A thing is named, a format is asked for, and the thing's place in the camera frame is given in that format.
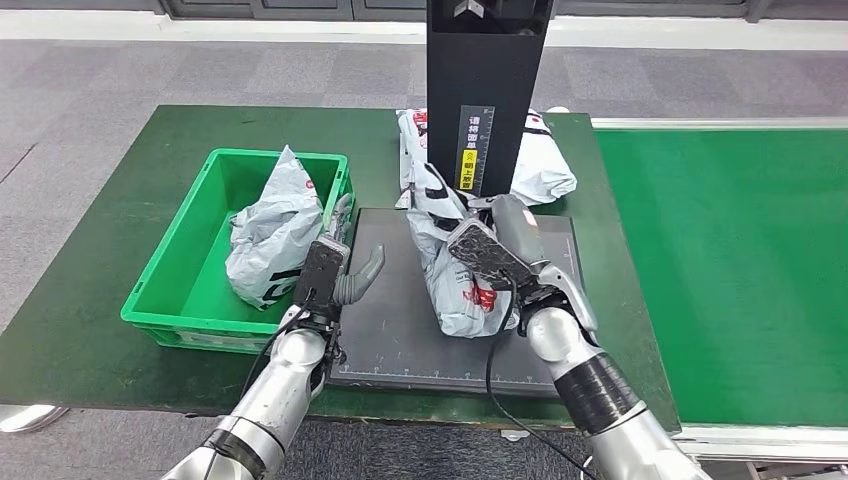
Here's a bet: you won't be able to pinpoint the green conveyor belt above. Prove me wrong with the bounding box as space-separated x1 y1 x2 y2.
594 129 848 429

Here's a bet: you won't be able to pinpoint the black inbound scanning machine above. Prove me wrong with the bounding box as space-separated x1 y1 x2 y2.
327 0 588 399

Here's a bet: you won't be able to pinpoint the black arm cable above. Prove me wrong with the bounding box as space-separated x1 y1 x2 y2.
485 271 598 480
241 291 316 399

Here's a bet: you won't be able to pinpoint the green plastic crate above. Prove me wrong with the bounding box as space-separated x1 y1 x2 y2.
120 148 357 356

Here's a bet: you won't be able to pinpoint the shiny metal foot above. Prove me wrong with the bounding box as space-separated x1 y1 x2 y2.
0 405 70 435

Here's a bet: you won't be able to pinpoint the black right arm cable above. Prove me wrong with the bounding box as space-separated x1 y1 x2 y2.
485 271 598 480

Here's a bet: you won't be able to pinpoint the aluminium conveyor frame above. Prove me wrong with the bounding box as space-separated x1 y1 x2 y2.
589 117 848 465

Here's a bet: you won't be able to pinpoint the grey glass partition frame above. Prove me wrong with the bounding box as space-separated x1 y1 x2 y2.
0 0 848 24

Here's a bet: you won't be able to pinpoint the grey parcel bag small logo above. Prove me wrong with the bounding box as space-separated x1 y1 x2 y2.
225 145 326 311

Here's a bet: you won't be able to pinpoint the speckled right wrist camera box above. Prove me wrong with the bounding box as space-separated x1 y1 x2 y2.
447 219 531 289

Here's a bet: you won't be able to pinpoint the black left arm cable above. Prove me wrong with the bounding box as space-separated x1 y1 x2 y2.
241 291 316 399

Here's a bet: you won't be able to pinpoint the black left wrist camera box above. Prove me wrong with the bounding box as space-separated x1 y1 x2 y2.
293 239 350 319

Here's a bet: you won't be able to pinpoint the white parcel bag red print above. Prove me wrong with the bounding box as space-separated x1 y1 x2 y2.
396 109 578 210

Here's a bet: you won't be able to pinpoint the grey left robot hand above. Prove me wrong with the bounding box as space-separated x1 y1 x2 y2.
327 193 388 307

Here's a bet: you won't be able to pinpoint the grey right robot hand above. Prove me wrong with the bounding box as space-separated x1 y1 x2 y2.
490 193 549 267

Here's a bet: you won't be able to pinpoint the white parcel bag black letters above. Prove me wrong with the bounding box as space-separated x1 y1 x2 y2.
405 162 525 339

